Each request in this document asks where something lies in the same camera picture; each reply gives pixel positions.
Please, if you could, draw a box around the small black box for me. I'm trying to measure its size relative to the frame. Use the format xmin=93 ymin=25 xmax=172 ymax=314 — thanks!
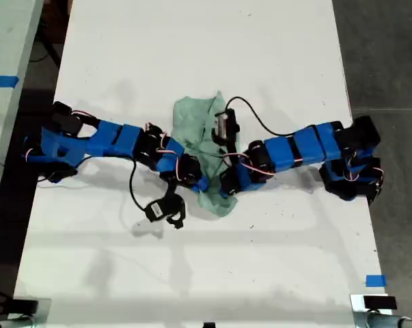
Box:
xmin=363 ymin=295 xmax=398 ymax=310
xmin=11 ymin=299 xmax=39 ymax=314

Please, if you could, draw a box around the black camera stalk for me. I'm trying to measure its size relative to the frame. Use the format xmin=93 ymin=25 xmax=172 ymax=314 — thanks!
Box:
xmin=221 ymin=136 xmax=241 ymax=158
xmin=164 ymin=180 xmax=187 ymax=230

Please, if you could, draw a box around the long blue tape strip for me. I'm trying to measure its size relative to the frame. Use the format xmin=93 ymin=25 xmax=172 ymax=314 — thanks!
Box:
xmin=0 ymin=75 xmax=20 ymax=89

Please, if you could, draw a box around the pale side table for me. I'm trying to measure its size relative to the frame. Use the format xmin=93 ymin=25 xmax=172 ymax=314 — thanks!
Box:
xmin=0 ymin=0 xmax=45 ymax=223

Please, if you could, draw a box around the black camera cable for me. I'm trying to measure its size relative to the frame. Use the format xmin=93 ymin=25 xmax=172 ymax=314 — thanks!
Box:
xmin=225 ymin=96 xmax=297 ymax=137
xmin=128 ymin=159 xmax=150 ymax=211

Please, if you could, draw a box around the pale green T-shirt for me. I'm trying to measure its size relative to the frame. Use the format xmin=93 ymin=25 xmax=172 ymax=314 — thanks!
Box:
xmin=171 ymin=90 xmax=241 ymax=219

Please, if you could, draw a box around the short blue tape strip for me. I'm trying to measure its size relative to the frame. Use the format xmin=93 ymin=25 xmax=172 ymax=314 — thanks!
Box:
xmin=365 ymin=274 xmax=387 ymax=288

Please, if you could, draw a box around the silver metal bracket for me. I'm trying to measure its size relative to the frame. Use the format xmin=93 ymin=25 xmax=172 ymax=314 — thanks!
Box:
xmin=0 ymin=297 xmax=52 ymax=328
xmin=349 ymin=293 xmax=412 ymax=328

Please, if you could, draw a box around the black camera box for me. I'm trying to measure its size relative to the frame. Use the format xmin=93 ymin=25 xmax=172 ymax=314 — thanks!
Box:
xmin=212 ymin=107 xmax=241 ymax=144
xmin=143 ymin=194 xmax=179 ymax=225

